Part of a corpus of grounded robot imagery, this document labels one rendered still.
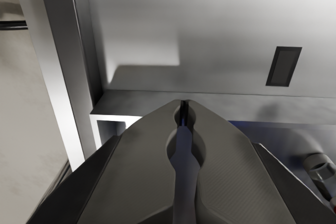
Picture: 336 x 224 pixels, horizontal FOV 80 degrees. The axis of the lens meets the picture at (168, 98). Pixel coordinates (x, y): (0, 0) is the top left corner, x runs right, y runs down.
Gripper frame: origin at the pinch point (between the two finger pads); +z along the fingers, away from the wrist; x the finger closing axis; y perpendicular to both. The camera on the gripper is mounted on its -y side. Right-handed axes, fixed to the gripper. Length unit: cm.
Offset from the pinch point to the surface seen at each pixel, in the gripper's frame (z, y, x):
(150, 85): 3.4, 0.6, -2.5
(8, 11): 91, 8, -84
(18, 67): 91, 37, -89
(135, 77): 3.5, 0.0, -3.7
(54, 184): 23, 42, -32
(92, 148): 1.4, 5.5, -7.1
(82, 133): 1.4, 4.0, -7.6
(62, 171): 28, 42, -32
